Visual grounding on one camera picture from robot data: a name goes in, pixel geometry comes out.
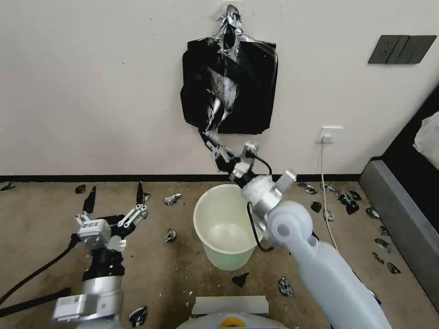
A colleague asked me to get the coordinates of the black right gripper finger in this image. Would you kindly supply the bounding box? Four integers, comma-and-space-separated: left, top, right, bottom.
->
207, 136, 235, 162
213, 152, 237, 173

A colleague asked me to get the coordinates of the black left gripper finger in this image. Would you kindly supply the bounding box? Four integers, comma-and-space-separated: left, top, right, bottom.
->
118, 181, 149, 229
75, 186, 97, 227

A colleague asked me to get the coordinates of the shiny black trash bag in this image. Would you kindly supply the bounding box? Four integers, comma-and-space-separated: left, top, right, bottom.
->
198, 4, 256, 172

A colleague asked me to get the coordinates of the white plastic trash bin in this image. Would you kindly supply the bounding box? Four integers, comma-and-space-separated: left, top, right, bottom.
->
193, 184, 265, 271

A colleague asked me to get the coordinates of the black trash bag stack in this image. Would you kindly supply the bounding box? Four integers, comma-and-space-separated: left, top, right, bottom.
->
180, 36, 279, 135

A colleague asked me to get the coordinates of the grey upholstered bed base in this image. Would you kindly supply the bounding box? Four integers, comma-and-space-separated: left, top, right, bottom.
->
358, 157, 439, 311

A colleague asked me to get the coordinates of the black bed mattress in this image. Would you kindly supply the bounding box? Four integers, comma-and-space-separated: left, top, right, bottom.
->
380, 90, 439, 237

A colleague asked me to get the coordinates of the white crumpled sheet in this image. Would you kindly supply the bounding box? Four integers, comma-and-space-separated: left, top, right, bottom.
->
412, 111, 439, 155

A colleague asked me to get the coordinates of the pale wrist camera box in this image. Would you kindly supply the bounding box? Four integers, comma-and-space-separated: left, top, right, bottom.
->
240, 140, 260, 160
76, 219, 112, 249

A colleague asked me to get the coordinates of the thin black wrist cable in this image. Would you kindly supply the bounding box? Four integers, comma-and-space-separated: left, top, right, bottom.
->
246, 156, 276, 253

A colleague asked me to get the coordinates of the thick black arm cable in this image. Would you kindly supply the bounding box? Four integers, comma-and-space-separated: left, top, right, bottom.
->
0, 233, 91, 299
0, 287, 72, 311

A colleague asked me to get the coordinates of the white power cable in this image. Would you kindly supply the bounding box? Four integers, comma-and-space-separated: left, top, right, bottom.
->
320, 142, 339, 248

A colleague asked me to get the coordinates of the white wall outlet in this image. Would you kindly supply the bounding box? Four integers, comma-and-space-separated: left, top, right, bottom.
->
316, 126, 343, 143

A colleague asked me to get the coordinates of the dark grey wall socket panel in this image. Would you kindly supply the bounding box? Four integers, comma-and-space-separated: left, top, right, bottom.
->
369, 34, 401, 64

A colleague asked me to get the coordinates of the dark grey wall switch panel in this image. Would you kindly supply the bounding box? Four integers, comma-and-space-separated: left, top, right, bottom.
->
394, 34, 437, 64

